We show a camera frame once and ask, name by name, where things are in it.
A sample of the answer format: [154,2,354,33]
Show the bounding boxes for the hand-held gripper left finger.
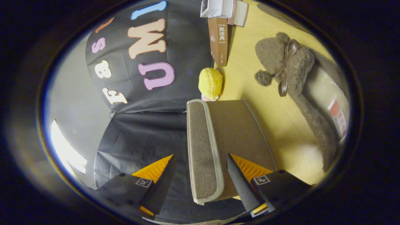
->
[91,154,176,219]

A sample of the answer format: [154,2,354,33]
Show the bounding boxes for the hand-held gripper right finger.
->
[226,153,313,218]

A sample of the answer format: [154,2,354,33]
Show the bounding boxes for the beige fabric storage box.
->
[206,100,278,201]

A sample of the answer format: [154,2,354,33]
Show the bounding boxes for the brown fuzzy shoe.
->
[254,31,349,173]

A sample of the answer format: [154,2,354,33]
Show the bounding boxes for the black backdrop cloth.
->
[85,0,247,224]

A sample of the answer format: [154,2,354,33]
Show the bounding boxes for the ceiling light panel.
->
[51,120,88,174]

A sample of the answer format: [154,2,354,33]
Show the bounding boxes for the yellow knitted plush ball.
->
[198,67,224,100]

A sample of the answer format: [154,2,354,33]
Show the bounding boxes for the brown hardcover book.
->
[207,17,229,67]

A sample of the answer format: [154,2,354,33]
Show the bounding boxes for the pale pink book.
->
[232,0,249,28]

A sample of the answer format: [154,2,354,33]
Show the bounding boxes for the white book with portrait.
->
[200,0,233,18]

